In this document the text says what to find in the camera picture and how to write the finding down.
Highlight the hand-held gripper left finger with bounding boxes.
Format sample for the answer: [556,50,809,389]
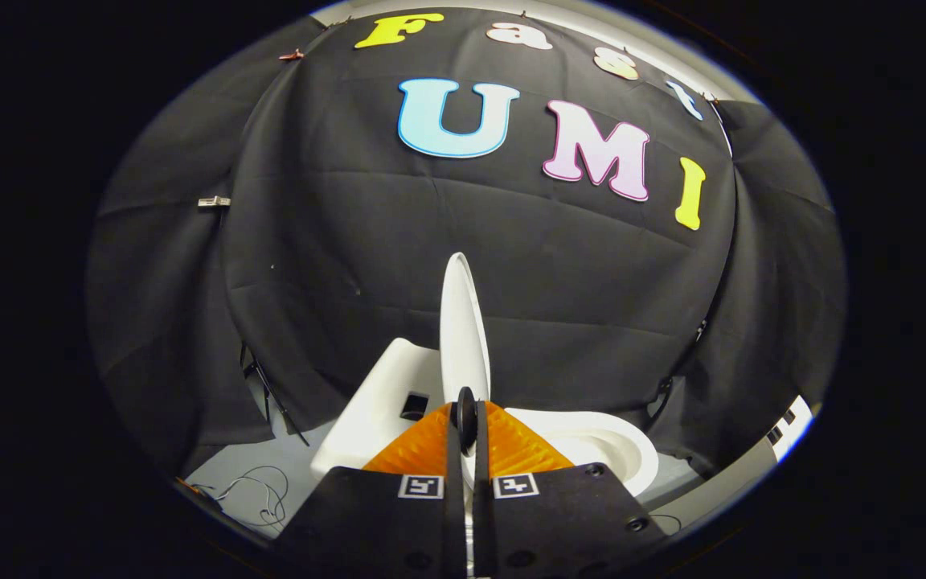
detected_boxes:
[270,402,465,578]

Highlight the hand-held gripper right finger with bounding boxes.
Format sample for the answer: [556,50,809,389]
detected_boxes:
[475,400,669,578]

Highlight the black round pull tab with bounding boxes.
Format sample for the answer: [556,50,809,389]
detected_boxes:
[450,387,478,451]

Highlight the white toilet lid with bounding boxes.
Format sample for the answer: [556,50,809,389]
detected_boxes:
[440,253,492,407]

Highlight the white toilet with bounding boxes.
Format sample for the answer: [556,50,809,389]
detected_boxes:
[310,338,661,499]

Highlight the white toilet seat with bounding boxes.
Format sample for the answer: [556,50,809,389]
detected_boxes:
[503,408,661,499]

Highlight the black backdrop cloth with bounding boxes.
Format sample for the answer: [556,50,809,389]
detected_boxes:
[85,8,847,483]

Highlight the white panel with dark slots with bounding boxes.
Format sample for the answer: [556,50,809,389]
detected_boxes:
[764,394,814,464]

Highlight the thin tangled cable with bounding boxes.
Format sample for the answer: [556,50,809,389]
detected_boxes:
[190,465,291,528]

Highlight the black stand frame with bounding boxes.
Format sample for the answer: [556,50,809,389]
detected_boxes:
[239,344,312,448]

